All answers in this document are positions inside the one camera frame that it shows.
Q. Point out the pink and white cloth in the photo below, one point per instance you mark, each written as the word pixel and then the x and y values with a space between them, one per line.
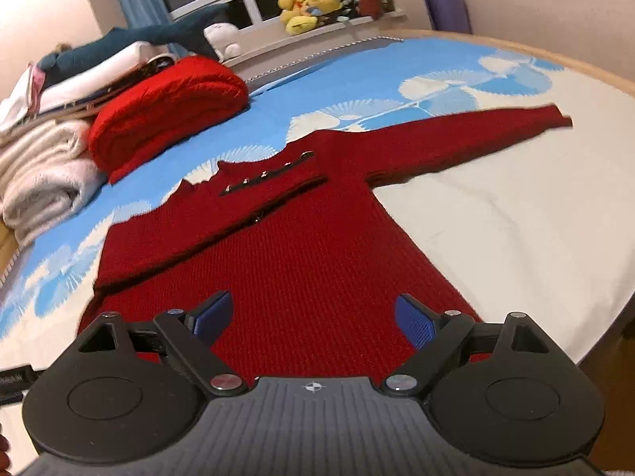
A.
pixel 20 104

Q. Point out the white folded sheet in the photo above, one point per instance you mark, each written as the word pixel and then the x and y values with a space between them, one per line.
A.
pixel 99 72

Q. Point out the cream folded fleece blanket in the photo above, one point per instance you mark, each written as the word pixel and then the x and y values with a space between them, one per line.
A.
pixel 44 144

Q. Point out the bright red folded blanket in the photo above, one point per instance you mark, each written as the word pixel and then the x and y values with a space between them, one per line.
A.
pixel 163 109

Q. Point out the teal shark plush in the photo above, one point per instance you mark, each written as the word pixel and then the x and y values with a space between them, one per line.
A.
pixel 124 37

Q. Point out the navy dotted cloth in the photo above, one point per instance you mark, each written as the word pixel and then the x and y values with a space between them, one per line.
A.
pixel 158 62

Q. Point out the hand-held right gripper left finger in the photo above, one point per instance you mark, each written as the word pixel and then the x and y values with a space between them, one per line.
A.
pixel 213 315

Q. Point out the yellow plush toy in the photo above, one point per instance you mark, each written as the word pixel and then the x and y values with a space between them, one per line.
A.
pixel 297 17
pixel 325 0

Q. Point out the person's left hand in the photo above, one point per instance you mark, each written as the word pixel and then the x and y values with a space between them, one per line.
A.
pixel 4 448

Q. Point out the striped plush toy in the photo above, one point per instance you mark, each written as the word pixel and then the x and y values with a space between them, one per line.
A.
pixel 349 2

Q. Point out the white plush toy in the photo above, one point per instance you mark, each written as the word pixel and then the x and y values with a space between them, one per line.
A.
pixel 223 39

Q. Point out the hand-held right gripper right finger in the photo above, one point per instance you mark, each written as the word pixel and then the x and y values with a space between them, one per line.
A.
pixel 414 322

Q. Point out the dark red knit sweater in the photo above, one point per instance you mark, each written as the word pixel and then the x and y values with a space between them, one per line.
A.
pixel 307 267

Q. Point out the white window sill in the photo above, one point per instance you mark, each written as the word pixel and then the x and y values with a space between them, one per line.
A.
pixel 297 42

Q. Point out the grey-white folded fleece blanket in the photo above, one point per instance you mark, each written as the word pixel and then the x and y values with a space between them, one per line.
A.
pixel 44 193

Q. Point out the purple box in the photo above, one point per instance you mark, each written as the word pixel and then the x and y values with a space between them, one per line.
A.
pixel 446 12

